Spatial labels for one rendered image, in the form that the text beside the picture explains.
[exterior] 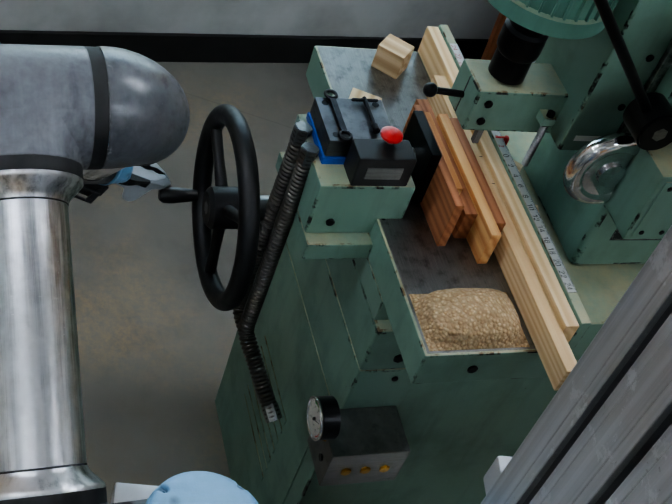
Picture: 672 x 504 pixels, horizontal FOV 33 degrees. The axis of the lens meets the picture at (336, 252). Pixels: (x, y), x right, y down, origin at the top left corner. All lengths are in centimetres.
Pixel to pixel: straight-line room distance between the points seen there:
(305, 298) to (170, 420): 63
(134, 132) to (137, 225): 161
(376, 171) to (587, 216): 39
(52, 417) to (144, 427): 132
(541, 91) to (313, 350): 54
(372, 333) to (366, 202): 18
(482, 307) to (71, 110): 60
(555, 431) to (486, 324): 77
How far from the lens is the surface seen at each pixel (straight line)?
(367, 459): 162
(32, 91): 103
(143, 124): 105
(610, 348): 59
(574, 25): 140
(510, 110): 154
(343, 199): 146
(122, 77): 105
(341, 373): 164
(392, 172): 144
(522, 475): 68
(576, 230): 171
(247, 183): 144
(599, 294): 171
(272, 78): 316
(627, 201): 155
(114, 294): 251
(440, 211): 149
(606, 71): 150
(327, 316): 169
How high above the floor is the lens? 191
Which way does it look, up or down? 45 degrees down
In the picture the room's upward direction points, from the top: 21 degrees clockwise
